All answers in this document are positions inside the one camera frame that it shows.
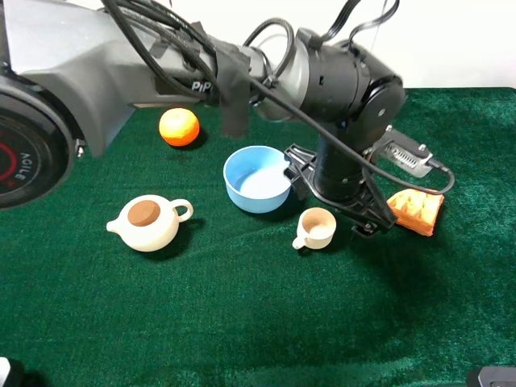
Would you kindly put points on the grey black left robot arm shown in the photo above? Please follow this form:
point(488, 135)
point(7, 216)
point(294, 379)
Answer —
point(71, 77)

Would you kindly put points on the light blue bowl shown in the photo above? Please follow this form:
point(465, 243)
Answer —
point(255, 179)

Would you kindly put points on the cream teapot brown lid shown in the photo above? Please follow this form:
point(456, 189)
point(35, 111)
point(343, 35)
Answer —
point(150, 222)

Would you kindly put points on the orange fruit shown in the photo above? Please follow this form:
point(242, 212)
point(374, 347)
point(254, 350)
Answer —
point(179, 127)

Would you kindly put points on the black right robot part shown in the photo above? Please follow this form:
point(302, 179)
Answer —
point(492, 377)

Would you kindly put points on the dark green felt mat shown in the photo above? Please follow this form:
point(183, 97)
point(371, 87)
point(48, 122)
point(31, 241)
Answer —
point(229, 302)

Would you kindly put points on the small beige cup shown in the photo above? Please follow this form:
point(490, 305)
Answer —
point(316, 227)

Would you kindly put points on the orange waffle piece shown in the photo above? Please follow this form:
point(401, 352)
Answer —
point(416, 210)

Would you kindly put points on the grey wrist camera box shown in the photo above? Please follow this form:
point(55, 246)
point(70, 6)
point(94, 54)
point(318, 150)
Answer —
point(405, 153)

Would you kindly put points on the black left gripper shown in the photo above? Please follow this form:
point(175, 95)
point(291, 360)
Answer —
point(340, 183)

